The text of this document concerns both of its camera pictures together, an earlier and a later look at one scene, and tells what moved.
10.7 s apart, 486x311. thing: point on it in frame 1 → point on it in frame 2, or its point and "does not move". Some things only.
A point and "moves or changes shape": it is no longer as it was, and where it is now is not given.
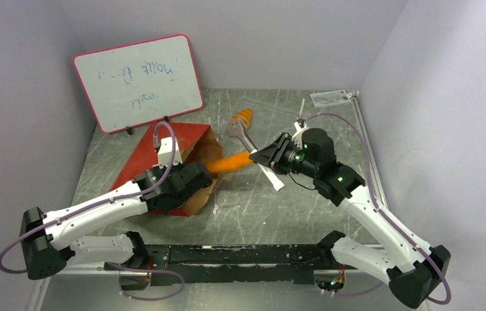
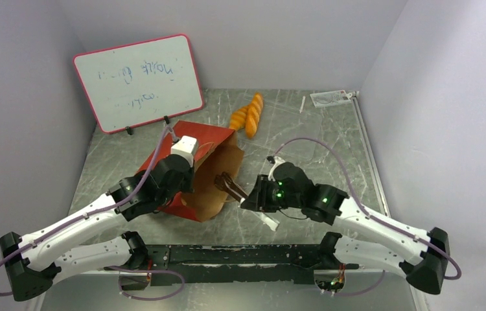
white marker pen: x=302 y=107 does not move
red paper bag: x=199 y=142 moves or changes shape
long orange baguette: x=233 y=161 → x=254 y=113
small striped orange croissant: x=245 y=116 does not move
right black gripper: x=278 y=154 → x=253 y=197
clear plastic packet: x=332 y=98 does not move
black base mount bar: x=231 y=263 does not move
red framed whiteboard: x=134 y=84 does not move
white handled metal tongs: x=236 y=126 → x=271 y=223
